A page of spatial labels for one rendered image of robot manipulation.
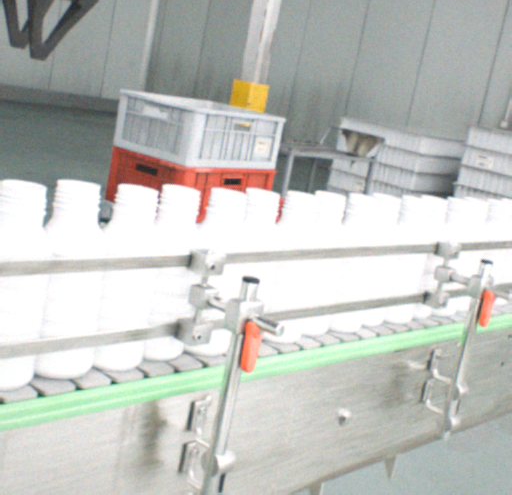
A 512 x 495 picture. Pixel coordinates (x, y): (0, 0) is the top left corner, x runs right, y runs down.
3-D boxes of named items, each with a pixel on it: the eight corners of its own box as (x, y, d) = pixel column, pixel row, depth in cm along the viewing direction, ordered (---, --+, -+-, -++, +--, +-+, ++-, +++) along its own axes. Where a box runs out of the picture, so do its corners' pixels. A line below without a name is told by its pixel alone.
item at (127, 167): (177, 225, 327) (187, 167, 322) (100, 199, 349) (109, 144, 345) (268, 220, 376) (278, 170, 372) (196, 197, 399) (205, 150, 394)
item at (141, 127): (187, 167, 322) (198, 108, 317) (108, 144, 344) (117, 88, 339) (277, 170, 372) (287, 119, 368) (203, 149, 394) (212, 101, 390)
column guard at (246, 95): (236, 170, 1099) (252, 83, 1078) (214, 163, 1124) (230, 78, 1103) (256, 171, 1128) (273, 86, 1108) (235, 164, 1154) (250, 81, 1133)
